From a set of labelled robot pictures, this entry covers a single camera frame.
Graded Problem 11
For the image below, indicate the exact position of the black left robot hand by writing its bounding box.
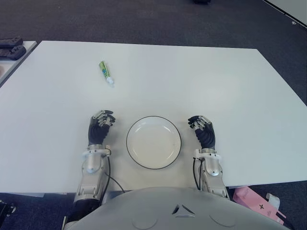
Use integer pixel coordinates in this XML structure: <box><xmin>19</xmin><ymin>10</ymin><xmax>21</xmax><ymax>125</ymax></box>
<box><xmin>88</xmin><ymin>109</ymin><xmax>117</xmax><ymax>146</ymax></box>

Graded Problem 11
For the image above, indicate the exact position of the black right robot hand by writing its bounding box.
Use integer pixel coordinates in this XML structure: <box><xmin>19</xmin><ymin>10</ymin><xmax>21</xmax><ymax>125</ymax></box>
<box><xmin>187</xmin><ymin>115</ymin><xmax>216</xmax><ymax>150</ymax></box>

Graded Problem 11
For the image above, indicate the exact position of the green white toothpaste tube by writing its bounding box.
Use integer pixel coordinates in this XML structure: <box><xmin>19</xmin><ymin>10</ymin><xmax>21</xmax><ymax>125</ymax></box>
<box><xmin>99</xmin><ymin>61</ymin><xmax>115</xmax><ymax>88</ymax></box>

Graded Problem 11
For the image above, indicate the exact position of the white plate with black rim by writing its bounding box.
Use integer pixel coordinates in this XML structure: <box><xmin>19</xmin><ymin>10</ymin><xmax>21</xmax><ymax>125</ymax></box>
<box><xmin>126</xmin><ymin>115</ymin><xmax>182</xmax><ymax>171</ymax></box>

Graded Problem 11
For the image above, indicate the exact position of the pink cardboard box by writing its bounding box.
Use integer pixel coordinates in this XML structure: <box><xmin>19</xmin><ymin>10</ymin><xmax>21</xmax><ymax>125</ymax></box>
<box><xmin>233</xmin><ymin>186</ymin><xmax>287</xmax><ymax>226</ymax></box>

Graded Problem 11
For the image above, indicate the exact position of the grey robot torso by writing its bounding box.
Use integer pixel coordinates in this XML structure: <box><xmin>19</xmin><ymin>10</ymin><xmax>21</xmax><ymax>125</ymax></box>
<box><xmin>62</xmin><ymin>186</ymin><xmax>292</xmax><ymax>230</ymax></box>

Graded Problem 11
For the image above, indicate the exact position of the white side table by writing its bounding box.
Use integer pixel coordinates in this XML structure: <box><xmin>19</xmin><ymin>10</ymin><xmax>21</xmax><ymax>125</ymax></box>
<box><xmin>0</xmin><ymin>40</ymin><xmax>38</xmax><ymax>88</ymax></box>

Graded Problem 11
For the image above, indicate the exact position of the black game controller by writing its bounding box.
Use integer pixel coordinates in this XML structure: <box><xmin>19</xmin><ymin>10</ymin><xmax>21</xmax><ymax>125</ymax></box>
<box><xmin>0</xmin><ymin>46</ymin><xmax>26</xmax><ymax>60</ymax></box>
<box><xmin>0</xmin><ymin>36</ymin><xmax>24</xmax><ymax>47</ymax></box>

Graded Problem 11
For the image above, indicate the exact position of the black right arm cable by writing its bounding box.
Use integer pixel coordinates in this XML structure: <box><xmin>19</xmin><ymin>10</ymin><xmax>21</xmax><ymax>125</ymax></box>
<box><xmin>193</xmin><ymin>158</ymin><xmax>201</xmax><ymax>190</ymax></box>

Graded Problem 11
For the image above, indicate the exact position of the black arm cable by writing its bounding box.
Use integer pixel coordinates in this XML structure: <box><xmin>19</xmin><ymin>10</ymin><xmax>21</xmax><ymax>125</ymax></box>
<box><xmin>193</xmin><ymin>158</ymin><xmax>201</xmax><ymax>190</ymax></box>
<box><xmin>105</xmin><ymin>149</ymin><xmax>127</xmax><ymax>195</ymax></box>

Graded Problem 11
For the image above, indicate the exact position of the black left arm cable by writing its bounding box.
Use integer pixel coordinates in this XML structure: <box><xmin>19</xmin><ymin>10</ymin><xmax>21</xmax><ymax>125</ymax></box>
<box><xmin>105</xmin><ymin>149</ymin><xmax>127</xmax><ymax>195</ymax></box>

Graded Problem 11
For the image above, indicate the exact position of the white strap tag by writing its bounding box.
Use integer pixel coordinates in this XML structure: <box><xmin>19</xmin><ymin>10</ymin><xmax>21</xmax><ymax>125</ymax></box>
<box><xmin>265</xmin><ymin>193</ymin><xmax>281</xmax><ymax>211</ymax></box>

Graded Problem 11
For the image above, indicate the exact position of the black metal bracket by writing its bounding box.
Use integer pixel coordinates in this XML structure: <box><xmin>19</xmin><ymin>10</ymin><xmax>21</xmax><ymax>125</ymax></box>
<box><xmin>0</xmin><ymin>197</ymin><xmax>17</xmax><ymax>219</ymax></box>

